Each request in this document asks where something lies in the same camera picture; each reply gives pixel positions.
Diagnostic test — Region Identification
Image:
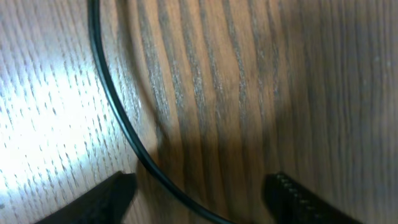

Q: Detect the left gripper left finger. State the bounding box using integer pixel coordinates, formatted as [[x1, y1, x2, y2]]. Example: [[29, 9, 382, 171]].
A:
[[38, 171, 137, 224]]

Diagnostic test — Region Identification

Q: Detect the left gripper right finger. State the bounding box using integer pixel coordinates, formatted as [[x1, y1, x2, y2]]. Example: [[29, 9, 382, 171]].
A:
[[262, 172, 359, 224]]

